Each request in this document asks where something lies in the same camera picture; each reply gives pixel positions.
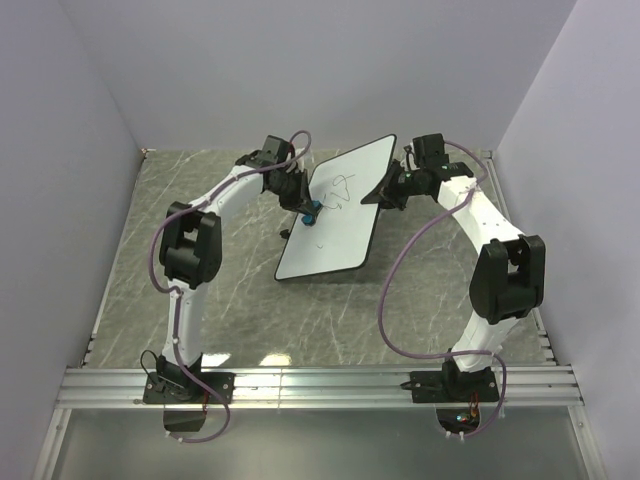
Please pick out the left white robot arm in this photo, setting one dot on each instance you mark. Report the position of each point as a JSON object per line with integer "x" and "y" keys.
{"x": 185, "y": 253}

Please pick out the white whiteboard black frame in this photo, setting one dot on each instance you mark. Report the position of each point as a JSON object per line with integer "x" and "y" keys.
{"x": 341, "y": 238}

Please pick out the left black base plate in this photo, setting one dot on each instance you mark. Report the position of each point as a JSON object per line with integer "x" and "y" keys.
{"x": 159, "y": 391}

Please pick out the blue whiteboard eraser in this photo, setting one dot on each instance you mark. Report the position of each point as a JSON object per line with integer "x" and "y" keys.
{"x": 309, "y": 217}

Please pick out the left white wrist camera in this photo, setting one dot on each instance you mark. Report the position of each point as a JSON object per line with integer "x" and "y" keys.
{"x": 300, "y": 160}

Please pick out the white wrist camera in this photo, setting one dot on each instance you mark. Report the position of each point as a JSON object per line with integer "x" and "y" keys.
{"x": 300, "y": 160}
{"x": 410, "y": 159}

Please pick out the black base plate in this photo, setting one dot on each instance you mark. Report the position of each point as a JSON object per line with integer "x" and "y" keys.
{"x": 440, "y": 387}
{"x": 159, "y": 391}

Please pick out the aluminium mounting rail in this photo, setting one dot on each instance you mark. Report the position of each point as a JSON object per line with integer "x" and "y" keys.
{"x": 311, "y": 388}

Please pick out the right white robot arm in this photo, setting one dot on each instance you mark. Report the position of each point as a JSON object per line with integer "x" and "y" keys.
{"x": 508, "y": 279}

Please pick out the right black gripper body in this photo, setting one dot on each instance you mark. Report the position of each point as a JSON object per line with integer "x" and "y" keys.
{"x": 405, "y": 185}

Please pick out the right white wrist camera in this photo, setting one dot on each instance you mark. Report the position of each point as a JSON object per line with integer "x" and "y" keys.
{"x": 410, "y": 159}

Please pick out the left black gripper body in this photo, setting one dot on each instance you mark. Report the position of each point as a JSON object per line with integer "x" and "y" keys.
{"x": 289, "y": 190}

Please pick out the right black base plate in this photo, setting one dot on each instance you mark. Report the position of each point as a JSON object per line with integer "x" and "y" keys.
{"x": 440, "y": 387}

